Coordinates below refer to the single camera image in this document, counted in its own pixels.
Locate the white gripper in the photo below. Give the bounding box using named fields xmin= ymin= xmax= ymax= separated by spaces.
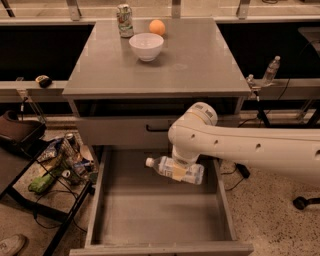
xmin=172 ymin=146 xmax=199 ymax=181

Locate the blue plastic water bottle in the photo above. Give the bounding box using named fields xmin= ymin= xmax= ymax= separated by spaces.
xmin=145 ymin=156 xmax=204 ymax=185

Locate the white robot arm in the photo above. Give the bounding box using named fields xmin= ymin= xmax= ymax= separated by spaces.
xmin=168 ymin=102 xmax=320 ymax=186

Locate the open grey middle drawer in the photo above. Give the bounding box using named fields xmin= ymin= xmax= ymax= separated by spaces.
xmin=70 ymin=146 xmax=254 ymax=256

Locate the grey drawer cabinet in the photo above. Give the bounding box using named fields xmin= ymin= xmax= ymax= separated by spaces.
xmin=62 ymin=17 xmax=252 ymax=164

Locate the closed grey top drawer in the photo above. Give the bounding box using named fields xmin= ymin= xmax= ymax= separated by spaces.
xmin=75 ymin=115 xmax=241 ymax=146

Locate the clear bottle on ledge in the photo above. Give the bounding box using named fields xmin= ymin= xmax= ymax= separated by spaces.
xmin=262 ymin=56 xmax=281 ymax=86

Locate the black chair caster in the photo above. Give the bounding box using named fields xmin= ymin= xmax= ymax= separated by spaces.
xmin=293 ymin=196 xmax=320 ymax=210

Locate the white ceramic bowl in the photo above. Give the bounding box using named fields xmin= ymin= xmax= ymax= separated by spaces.
xmin=129 ymin=33 xmax=164 ymax=62

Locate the green snack bag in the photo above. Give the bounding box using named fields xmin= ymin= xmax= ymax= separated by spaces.
xmin=28 ymin=174 xmax=54 ymax=194

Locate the orange fruit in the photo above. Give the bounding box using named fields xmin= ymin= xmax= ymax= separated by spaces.
xmin=149 ymin=20 xmax=166 ymax=36

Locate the small black device on ledge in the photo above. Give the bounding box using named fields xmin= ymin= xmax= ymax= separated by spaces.
xmin=35 ymin=75 xmax=52 ymax=88

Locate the green soda can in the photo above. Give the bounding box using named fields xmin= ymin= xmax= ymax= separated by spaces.
xmin=117 ymin=4 xmax=134 ymax=38

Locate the brown bag on cart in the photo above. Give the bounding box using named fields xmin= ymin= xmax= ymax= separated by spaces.
xmin=0 ymin=110 xmax=46 ymax=147

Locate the white sneaker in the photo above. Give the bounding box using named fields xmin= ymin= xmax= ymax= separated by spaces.
xmin=0 ymin=234 xmax=26 ymax=256

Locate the black power adapter with cable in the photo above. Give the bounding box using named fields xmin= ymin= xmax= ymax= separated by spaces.
xmin=220 ymin=109 xmax=268 ymax=192

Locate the black wire basket cart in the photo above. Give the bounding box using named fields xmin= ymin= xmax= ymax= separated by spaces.
xmin=4 ymin=134 xmax=95 ymax=256

